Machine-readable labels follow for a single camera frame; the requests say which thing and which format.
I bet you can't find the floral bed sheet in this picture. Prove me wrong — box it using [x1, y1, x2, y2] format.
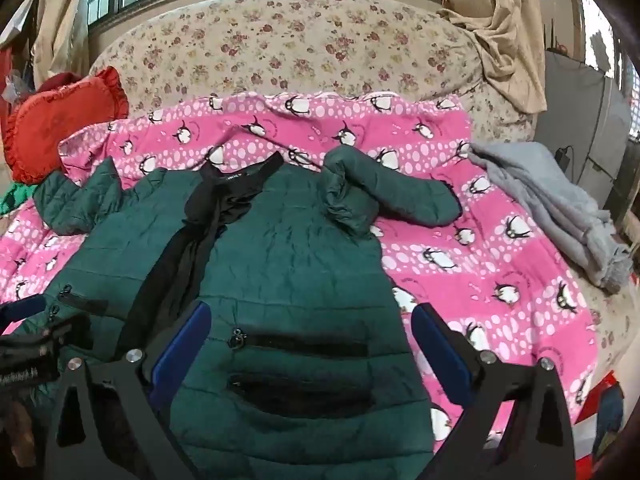
[87, 0, 640, 411]

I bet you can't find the dark green puffer jacket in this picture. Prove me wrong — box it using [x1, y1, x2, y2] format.
[0, 146, 463, 480]

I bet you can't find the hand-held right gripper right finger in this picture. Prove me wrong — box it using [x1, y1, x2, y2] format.
[411, 302, 576, 480]

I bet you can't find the red and blue bag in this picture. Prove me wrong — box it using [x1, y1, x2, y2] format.
[575, 370, 626, 461]

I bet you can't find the pink penguin print blanket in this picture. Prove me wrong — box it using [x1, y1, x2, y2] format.
[0, 91, 598, 441]

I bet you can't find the grey garment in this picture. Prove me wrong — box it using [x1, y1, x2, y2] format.
[467, 141, 632, 293]

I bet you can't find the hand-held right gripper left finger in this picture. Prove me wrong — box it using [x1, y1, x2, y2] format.
[45, 301, 213, 480]

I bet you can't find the black charger cable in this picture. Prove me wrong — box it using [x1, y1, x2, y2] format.
[552, 145, 578, 176]

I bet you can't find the green cloth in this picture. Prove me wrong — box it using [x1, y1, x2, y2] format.
[0, 182, 38, 216]

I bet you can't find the grey cabinet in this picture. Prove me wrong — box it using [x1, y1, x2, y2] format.
[532, 50, 633, 201]

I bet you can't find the red ruffled pillow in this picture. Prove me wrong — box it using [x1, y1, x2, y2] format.
[2, 66, 130, 186]

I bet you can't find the beige curtain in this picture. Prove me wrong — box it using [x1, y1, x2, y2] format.
[30, 0, 118, 76]
[435, 0, 548, 113]

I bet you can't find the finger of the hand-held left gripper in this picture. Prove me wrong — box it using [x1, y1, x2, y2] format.
[0, 294, 51, 325]

